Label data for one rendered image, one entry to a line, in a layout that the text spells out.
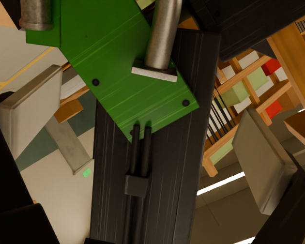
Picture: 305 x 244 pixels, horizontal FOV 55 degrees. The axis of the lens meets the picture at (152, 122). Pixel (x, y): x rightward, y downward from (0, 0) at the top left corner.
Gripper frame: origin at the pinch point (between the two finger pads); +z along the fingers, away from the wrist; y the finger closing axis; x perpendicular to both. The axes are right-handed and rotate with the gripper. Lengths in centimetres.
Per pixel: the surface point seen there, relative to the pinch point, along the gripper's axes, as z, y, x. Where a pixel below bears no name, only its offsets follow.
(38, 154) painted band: 646, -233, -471
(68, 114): 601, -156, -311
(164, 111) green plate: 20.5, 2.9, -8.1
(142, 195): 16.6, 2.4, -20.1
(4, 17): 54, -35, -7
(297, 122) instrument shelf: 58, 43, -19
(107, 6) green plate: 20.6, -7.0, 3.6
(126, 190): 17.1, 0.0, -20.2
